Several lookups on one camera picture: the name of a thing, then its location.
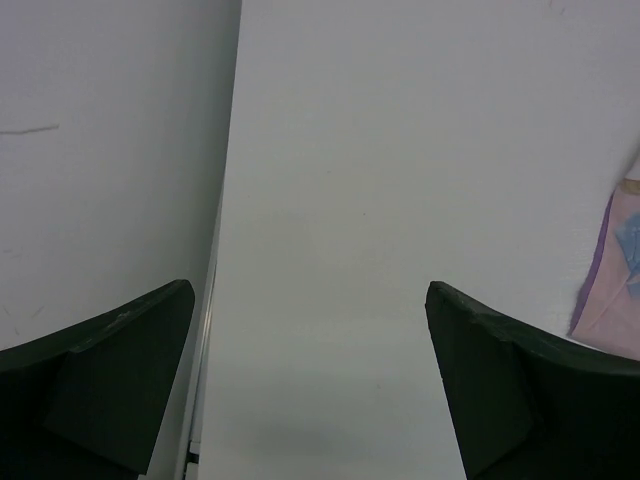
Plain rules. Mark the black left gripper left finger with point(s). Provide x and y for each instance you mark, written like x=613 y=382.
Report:
x=87 y=402

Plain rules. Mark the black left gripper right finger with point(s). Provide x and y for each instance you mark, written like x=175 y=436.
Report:
x=526 y=404

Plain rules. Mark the pink printed pillowcase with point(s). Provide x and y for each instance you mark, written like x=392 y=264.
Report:
x=606 y=315

